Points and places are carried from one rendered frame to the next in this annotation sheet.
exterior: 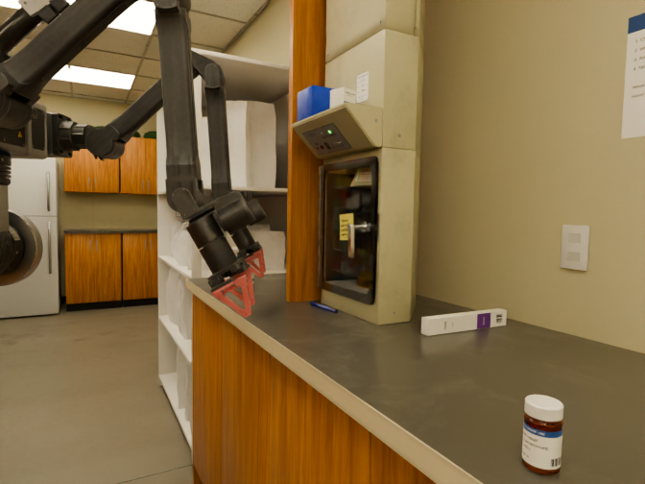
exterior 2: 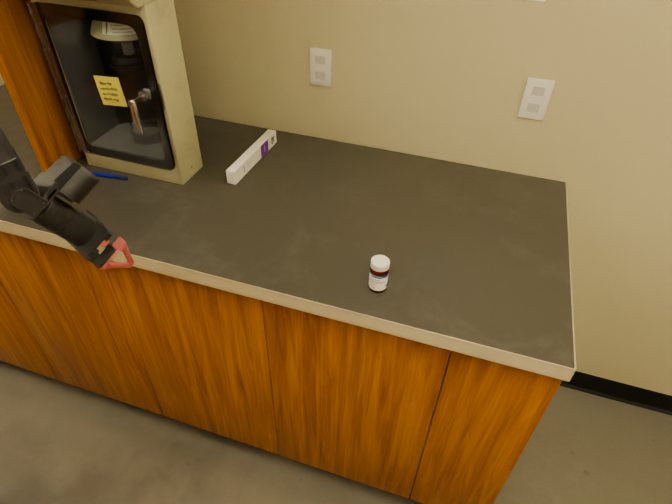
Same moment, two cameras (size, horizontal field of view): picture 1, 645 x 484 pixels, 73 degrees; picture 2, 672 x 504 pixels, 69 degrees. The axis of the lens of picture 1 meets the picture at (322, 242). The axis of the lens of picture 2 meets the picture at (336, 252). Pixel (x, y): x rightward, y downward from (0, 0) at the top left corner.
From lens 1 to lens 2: 0.60 m
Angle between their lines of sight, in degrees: 54
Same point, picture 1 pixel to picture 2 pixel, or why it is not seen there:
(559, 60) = not seen: outside the picture
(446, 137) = not seen: outside the picture
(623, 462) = (404, 262)
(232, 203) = (74, 175)
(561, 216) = (307, 38)
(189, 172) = (17, 168)
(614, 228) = (350, 53)
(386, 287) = (181, 149)
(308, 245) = (45, 105)
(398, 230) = (178, 90)
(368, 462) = (260, 312)
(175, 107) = not seen: outside the picture
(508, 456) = (361, 288)
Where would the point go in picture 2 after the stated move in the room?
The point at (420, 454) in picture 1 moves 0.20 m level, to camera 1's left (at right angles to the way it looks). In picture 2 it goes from (318, 308) to (243, 359)
